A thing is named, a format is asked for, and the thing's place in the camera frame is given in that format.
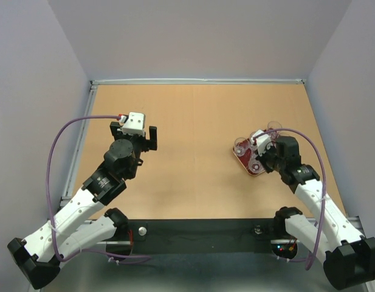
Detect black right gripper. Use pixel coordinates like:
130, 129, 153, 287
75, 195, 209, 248
253, 142, 285, 173

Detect clear glass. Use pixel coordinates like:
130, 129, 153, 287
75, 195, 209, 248
249, 130, 262, 145
266, 121, 282, 139
247, 159, 265, 176
269, 131, 289, 145
233, 137, 249, 157

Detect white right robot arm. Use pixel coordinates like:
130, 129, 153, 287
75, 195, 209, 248
250, 131, 375, 290

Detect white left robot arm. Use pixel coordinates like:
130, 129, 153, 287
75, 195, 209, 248
7, 119, 157, 290

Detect red rectangular tray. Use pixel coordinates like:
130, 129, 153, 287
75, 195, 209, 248
232, 138, 257, 176

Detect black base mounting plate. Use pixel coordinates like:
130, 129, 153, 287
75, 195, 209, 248
92, 218, 309, 255

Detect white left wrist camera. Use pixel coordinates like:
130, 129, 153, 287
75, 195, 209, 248
119, 112, 146, 136

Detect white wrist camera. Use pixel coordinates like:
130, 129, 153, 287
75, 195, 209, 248
119, 112, 146, 136
252, 130, 273, 156

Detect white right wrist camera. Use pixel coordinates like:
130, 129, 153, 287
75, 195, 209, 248
252, 130, 273, 156

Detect aluminium frame rail back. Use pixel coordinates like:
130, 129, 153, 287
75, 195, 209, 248
91, 78, 304, 85

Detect aluminium frame rail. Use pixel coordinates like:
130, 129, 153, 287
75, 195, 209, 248
91, 78, 304, 85
57, 85, 98, 211
41, 216, 366, 244

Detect aluminium frame rail front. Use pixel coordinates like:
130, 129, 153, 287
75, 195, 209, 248
41, 216, 366, 244

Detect aluminium frame rail left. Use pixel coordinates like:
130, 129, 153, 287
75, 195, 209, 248
57, 85, 98, 211

